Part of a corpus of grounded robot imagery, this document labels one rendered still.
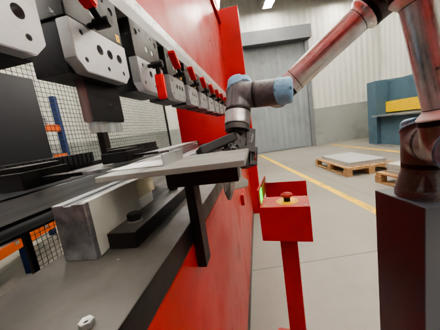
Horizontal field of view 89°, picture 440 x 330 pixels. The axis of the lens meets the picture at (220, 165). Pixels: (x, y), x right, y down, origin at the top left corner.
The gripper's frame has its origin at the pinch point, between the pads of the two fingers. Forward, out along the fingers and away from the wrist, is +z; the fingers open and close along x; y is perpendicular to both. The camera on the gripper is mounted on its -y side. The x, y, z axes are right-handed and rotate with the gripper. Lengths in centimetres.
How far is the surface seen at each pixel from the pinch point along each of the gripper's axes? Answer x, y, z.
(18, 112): 34, -66, -25
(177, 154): -11.5, -15.7, -7.1
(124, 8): -9, -30, -40
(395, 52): 377, 688, -514
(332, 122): 546, 592, -320
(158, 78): -2.4, -21.4, -28.6
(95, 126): -11.3, -31.7, -10.6
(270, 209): 7.5, 17.9, 3.3
